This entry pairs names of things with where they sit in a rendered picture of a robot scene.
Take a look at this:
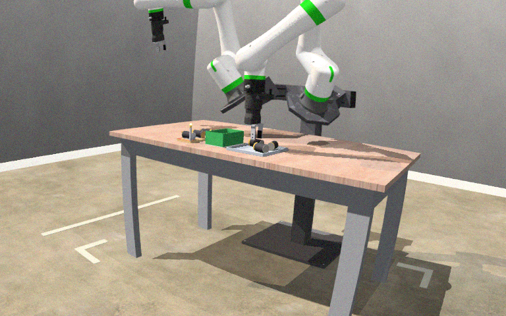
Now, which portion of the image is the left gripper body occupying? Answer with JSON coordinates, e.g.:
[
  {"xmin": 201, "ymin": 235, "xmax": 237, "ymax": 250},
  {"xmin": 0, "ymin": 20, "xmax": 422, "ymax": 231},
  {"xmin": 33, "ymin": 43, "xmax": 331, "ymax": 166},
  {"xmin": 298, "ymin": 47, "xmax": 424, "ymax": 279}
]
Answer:
[{"xmin": 244, "ymin": 79, "xmax": 274, "ymax": 124}]

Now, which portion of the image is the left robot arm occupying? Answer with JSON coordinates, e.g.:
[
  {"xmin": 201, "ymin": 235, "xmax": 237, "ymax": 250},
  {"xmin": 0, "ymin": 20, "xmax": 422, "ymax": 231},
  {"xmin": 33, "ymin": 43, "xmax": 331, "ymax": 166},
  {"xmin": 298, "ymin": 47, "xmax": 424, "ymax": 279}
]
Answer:
[{"xmin": 235, "ymin": 0, "xmax": 346, "ymax": 113}]

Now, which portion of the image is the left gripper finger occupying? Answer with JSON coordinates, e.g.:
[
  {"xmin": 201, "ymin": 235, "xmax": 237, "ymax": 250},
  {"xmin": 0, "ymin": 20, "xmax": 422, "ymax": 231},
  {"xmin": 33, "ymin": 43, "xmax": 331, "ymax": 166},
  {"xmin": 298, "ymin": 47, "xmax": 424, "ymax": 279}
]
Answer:
[
  {"xmin": 246, "ymin": 124, "xmax": 256, "ymax": 140},
  {"xmin": 256, "ymin": 123, "xmax": 264, "ymax": 139}
]

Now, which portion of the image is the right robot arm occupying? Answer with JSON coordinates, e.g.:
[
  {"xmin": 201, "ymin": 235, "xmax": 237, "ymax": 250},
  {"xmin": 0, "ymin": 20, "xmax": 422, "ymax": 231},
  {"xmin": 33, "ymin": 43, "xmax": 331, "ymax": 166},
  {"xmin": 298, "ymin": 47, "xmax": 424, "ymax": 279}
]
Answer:
[{"xmin": 134, "ymin": 0, "xmax": 246, "ymax": 104}]

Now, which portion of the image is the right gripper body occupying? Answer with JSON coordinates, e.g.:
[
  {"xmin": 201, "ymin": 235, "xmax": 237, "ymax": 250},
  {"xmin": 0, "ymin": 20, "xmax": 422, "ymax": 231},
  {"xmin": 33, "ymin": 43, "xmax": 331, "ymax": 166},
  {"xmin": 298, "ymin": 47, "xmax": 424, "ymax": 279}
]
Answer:
[{"xmin": 148, "ymin": 11, "xmax": 169, "ymax": 42}]

